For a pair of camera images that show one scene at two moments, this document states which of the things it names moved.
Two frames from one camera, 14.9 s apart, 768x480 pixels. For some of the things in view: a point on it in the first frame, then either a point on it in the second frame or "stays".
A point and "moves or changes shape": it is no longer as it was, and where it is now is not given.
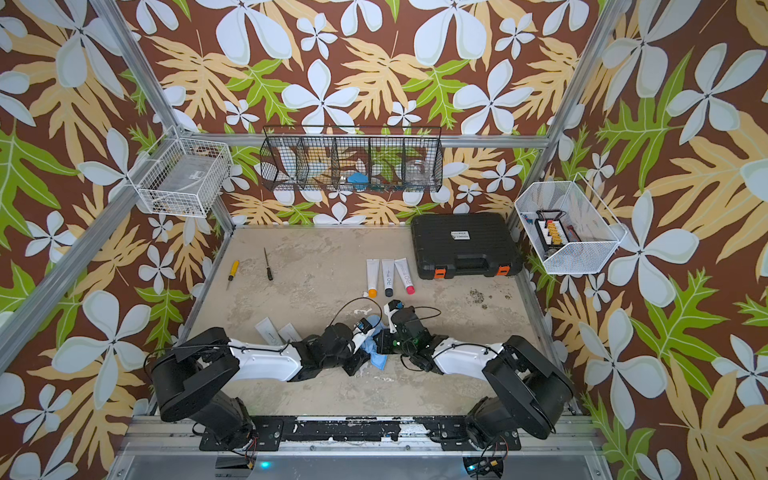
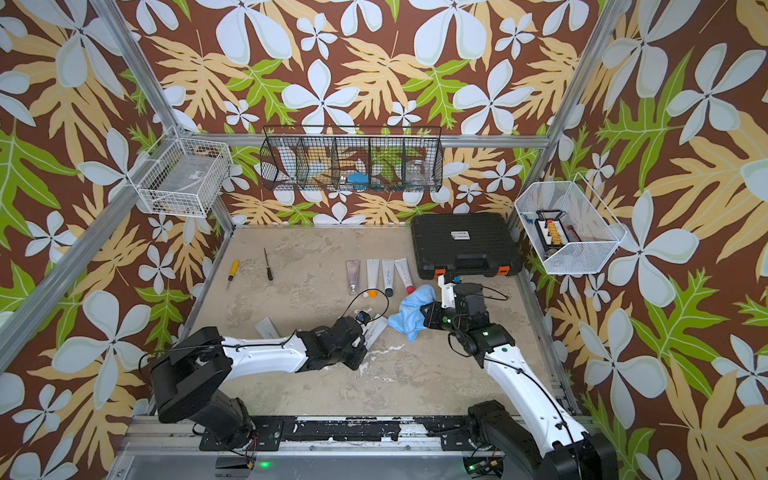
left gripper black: x=360 y=358 stays
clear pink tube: x=359 y=337 moves or changes shape
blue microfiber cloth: x=377 y=359 → x=410 y=318
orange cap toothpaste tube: x=372 y=268 stays
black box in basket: x=550 y=231 stays
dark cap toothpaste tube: x=388 y=266 stays
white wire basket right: x=569 y=227 stays
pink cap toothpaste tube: x=404 y=271 stays
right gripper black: x=382 y=345 → x=432 y=318
